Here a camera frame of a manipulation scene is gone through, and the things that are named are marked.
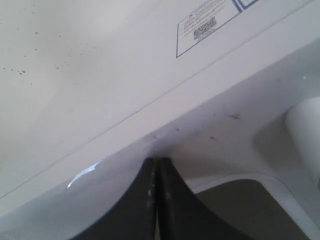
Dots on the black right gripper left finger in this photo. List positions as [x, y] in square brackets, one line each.
[134, 215]

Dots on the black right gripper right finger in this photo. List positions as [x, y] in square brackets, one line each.
[181, 215]

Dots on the white microwave door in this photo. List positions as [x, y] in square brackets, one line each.
[239, 154]

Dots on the white Midea microwave oven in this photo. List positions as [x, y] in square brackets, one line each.
[82, 77]

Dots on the warning label sticker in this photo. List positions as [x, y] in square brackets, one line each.
[208, 17]

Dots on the blue energy label sticker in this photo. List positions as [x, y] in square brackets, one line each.
[243, 5]

